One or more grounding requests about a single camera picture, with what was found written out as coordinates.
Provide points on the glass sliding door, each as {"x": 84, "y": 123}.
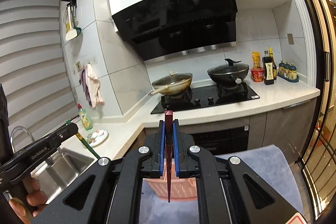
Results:
{"x": 318, "y": 159}

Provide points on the black wok with lid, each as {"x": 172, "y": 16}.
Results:
{"x": 230, "y": 74}

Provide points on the dark soy sauce bottle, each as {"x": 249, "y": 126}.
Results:
{"x": 268, "y": 69}

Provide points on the yellow snack packet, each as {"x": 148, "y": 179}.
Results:
{"x": 256, "y": 60}

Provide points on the person's left hand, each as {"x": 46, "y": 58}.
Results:
{"x": 36, "y": 198}

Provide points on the grey-blue fleece table cloth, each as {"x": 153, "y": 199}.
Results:
{"x": 258, "y": 186}

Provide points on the red instant noodle cup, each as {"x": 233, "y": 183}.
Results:
{"x": 257, "y": 75}

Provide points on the black gas hob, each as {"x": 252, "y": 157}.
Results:
{"x": 206, "y": 96}

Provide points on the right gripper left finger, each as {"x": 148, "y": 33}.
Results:
{"x": 153, "y": 166}

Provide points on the patterned round plate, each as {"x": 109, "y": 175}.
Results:
{"x": 97, "y": 137}

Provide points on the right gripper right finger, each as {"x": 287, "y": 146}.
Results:
{"x": 184, "y": 165}

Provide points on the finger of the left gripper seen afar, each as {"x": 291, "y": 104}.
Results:
{"x": 64, "y": 132}

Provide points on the chrome sink faucet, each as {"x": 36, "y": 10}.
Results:
{"x": 17, "y": 132}

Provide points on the black range hood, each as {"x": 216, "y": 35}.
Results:
{"x": 157, "y": 28}

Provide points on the stainless steel sink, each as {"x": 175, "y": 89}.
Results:
{"x": 59, "y": 170}

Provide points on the dark red chopstick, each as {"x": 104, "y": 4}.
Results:
{"x": 168, "y": 141}

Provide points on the window roller blind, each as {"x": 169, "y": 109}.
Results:
{"x": 33, "y": 72}

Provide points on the pink hanging towel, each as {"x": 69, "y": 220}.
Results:
{"x": 93, "y": 87}

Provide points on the pink perforated utensil holder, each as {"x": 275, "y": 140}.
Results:
{"x": 182, "y": 189}

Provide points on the beige wok with lid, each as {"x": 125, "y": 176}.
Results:
{"x": 172, "y": 84}

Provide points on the built-in black oven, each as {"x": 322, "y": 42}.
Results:
{"x": 221, "y": 142}

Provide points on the green chopstick gold band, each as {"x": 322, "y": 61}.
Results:
{"x": 87, "y": 146}

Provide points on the green dish soap bottle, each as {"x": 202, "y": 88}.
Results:
{"x": 85, "y": 119}

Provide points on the yellow-cap oil bottle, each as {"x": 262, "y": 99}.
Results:
{"x": 270, "y": 50}

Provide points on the purple hanging cloth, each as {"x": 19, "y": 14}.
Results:
{"x": 82, "y": 82}

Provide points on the spice jar rack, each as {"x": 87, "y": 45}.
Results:
{"x": 288, "y": 72}

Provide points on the wall utensil hook rack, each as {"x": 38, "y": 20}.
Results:
{"x": 70, "y": 22}

